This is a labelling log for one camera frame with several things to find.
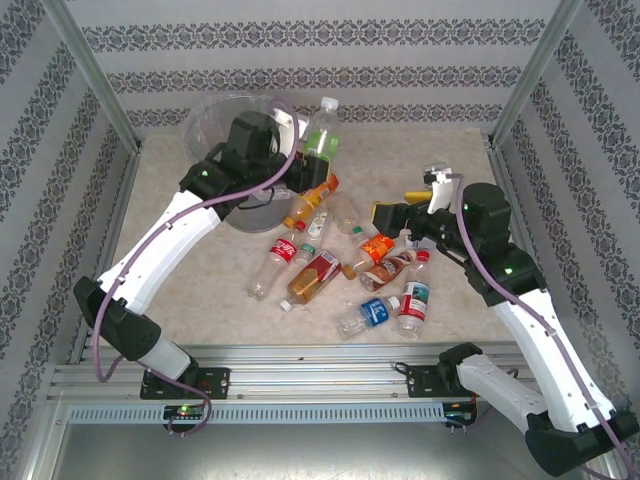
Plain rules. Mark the orange juice bottle yellow cap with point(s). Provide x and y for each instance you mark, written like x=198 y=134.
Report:
x=312 y=197

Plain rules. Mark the green label clear bottle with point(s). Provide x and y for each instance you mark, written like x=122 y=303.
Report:
x=320 y=135

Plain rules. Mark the orange label gold-capped bottle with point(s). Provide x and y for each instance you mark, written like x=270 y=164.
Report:
x=375 y=247

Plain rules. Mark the brown label white-capped bottle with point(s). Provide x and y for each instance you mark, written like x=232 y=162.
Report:
x=387 y=270

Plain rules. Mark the red label cola bottle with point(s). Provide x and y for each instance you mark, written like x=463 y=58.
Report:
x=282 y=250

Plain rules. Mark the teal red label water bottle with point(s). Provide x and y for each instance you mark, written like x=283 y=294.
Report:
x=415 y=300

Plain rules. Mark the blue label water bottle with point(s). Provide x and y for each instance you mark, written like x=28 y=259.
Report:
x=375 y=311

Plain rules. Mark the amber tea bottle red label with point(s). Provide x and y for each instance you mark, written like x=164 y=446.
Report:
x=312 y=277

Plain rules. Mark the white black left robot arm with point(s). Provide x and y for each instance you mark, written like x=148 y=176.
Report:
x=160 y=245

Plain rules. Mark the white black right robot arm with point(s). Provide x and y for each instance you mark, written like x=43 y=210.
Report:
x=550 y=350

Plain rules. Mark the clear plastic bin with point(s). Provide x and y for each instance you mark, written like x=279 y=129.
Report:
x=210 y=125

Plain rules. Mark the right circuit board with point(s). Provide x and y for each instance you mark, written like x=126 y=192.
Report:
x=460 y=414

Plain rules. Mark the circuit board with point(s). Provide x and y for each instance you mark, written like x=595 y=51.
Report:
x=185 y=411
x=460 y=414

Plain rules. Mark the grey metal shelf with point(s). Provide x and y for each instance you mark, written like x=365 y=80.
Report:
x=320 y=455

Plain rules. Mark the left circuit board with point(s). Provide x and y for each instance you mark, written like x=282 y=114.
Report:
x=185 y=411

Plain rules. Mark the aluminium table side rail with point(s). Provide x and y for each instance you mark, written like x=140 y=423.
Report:
x=505 y=180
x=126 y=180

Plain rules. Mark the aluminium frame post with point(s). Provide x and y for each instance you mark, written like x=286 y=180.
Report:
x=531 y=75
x=95 y=75

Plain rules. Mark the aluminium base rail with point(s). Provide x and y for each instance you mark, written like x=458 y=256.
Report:
x=320 y=375

